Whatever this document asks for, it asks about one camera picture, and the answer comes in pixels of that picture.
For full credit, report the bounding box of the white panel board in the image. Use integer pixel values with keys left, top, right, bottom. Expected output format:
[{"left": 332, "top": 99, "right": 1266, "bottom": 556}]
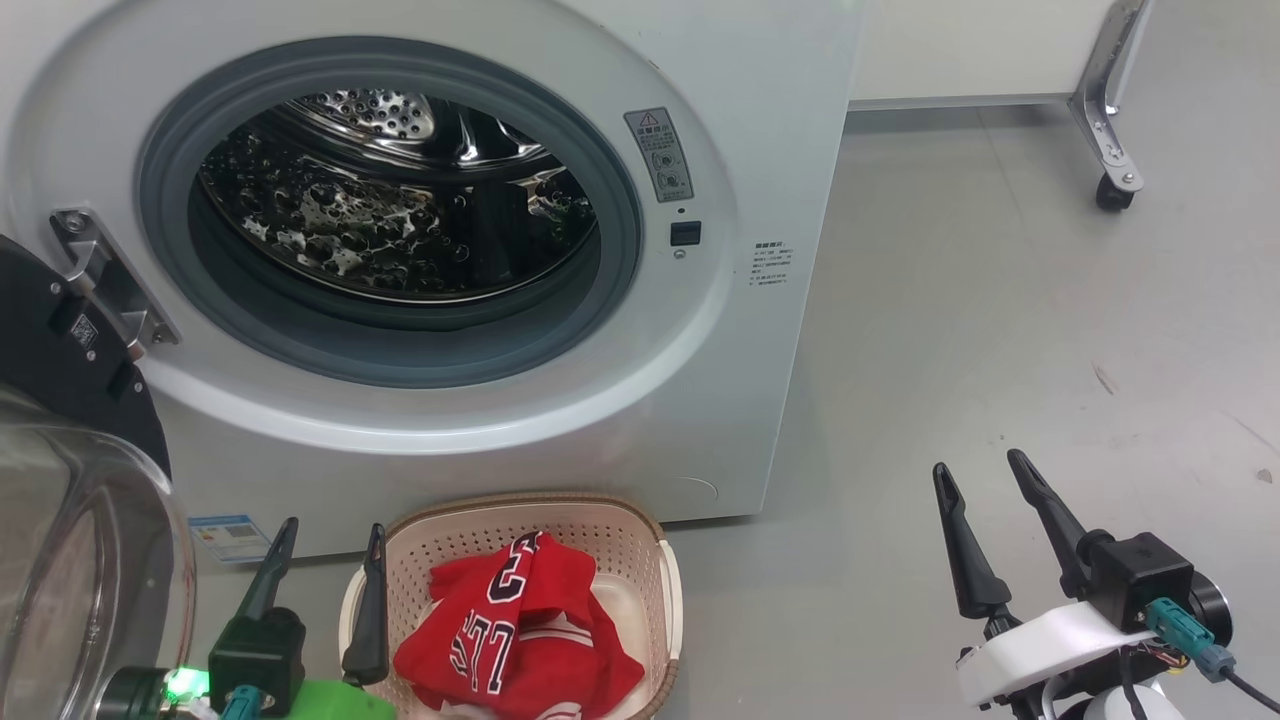
[{"left": 848, "top": 0, "right": 1123, "bottom": 112}]

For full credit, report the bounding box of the cream perforated laundry basket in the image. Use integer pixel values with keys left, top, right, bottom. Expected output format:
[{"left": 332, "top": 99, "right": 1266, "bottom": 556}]
[{"left": 338, "top": 491, "right": 685, "bottom": 720}]

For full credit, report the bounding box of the red basketball jersey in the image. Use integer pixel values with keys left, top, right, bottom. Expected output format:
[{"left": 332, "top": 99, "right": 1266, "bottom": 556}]
[{"left": 392, "top": 530, "right": 647, "bottom": 720}]

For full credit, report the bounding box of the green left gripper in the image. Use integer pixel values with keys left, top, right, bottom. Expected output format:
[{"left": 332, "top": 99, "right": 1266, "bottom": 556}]
[{"left": 234, "top": 517, "right": 400, "bottom": 720}]

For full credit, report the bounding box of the small printed text label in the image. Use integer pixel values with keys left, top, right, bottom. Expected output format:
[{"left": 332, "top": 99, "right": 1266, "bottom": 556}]
[{"left": 749, "top": 239, "right": 799, "bottom": 290}]

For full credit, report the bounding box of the steel perforated washer drum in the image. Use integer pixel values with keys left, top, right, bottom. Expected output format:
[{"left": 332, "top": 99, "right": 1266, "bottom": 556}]
[{"left": 197, "top": 87, "right": 600, "bottom": 304}]

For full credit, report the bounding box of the white front-load washing machine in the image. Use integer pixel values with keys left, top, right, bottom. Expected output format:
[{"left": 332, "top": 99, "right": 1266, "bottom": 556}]
[{"left": 0, "top": 0, "right": 867, "bottom": 563}]

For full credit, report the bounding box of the metal leg with caster wheel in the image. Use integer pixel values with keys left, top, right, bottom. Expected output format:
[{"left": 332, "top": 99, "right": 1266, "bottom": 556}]
[{"left": 1067, "top": 0, "right": 1152, "bottom": 214}]

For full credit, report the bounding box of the grey warning label sticker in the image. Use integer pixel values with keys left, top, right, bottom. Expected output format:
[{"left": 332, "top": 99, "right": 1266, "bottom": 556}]
[{"left": 624, "top": 106, "right": 695, "bottom": 205}]

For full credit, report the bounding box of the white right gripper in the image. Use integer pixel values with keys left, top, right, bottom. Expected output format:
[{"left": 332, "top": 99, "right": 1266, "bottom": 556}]
[{"left": 931, "top": 448, "right": 1163, "bottom": 720}]

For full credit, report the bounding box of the blue energy label sticker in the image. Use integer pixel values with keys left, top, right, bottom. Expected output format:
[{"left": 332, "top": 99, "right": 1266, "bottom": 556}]
[{"left": 187, "top": 513, "right": 274, "bottom": 565}]

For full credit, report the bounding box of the grey rubber door gasket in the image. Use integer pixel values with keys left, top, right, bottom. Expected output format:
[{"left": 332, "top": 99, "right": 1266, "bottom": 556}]
[{"left": 134, "top": 37, "right": 644, "bottom": 390}]

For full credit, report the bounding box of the silver metal door hinge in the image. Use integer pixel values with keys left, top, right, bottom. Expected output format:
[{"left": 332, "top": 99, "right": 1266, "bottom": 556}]
[{"left": 49, "top": 207, "right": 182, "bottom": 362}]

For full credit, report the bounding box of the black round glass washer door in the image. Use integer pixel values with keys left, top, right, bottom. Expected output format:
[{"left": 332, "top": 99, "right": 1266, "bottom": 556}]
[{"left": 0, "top": 234, "right": 198, "bottom": 720}]

